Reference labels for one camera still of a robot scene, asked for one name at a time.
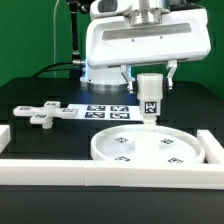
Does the white cable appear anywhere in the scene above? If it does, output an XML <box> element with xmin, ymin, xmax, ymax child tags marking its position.
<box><xmin>52</xmin><ymin>0</ymin><xmax>62</xmax><ymax>79</ymax></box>

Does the white marker sheet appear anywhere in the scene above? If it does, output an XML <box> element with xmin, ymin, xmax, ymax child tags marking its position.
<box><xmin>68</xmin><ymin>104</ymin><xmax>142</xmax><ymax>121</ymax></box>

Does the white round table top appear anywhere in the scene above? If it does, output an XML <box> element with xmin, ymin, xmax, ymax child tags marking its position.
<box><xmin>91</xmin><ymin>124</ymin><xmax>205</xmax><ymax>165</ymax></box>

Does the white U-shaped obstacle fence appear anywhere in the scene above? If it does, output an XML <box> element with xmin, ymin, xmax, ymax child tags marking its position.
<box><xmin>0</xmin><ymin>130</ymin><xmax>224</xmax><ymax>190</ymax></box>

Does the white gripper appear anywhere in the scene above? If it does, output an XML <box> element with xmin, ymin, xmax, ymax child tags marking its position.
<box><xmin>86</xmin><ymin>0</ymin><xmax>211</xmax><ymax>93</ymax></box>

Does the black camera stand pole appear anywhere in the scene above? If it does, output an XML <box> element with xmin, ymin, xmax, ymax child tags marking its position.
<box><xmin>66</xmin><ymin>0</ymin><xmax>95</xmax><ymax>81</ymax></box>

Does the white cross-shaped table base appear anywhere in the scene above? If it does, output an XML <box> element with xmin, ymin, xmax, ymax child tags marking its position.
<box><xmin>13</xmin><ymin>101</ymin><xmax>78</xmax><ymax>129</ymax></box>

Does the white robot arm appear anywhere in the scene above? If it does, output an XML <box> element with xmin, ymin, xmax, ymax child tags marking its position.
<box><xmin>80</xmin><ymin>0</ymin><xmax>211</xmax><ymax>91</ymax></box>

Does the black cable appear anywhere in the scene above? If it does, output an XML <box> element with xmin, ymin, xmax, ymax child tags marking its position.
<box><xmin>31</xmin><ymin>61</ymin><xmax>83</xmax><ymax>78</ymax></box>

